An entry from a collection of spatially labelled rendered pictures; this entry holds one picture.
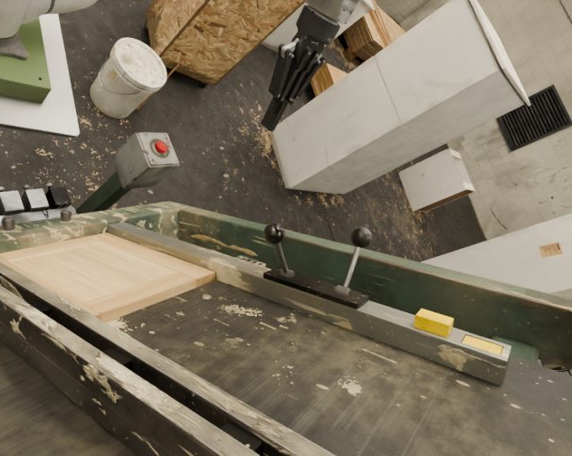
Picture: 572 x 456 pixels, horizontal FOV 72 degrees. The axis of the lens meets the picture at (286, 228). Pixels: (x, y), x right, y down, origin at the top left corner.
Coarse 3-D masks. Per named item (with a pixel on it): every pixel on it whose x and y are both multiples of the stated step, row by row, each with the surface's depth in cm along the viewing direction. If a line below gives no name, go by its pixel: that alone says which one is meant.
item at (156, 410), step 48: (0, 288) 57; (0, 336) 56; (48, 336) 46; (96, 336) 48; (96, 384) 41; (144, 384) 39; (192, 384) 39; (144, 432) 37; (192, 432) 33; (240, 432) 34; (288, 432) 34
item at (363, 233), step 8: (352, 232) 70; (360, 232) 69; (368, 232) 69; (352, 240) 70; (360, 240) 69; (368, 240) 69; (360, 248) 70; (352, 256) 70; (352, 264) 69; (352, 272) 69; (344, 280) 69; (336, 288) 68; (344, 288) 68; (344, 296) 67
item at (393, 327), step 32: (128, 224) 106; (192, 256) 86; (224, 256) 86; (256, 288) 77; (288, 288) 72; (352, 320) 66; (384, 320) 62; (416, 352) 60; (448, 352) 57; (480, 352) 55
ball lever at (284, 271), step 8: (272, 224) 68; (280, 224) 68; (264, 232) 68; (272, 232) 67; (280, 232) 67; (272, 240) 67; (280, 240) 68; (280, 248) 71; (280, 256) 72; (280, 272) 75; (288, 272) 74
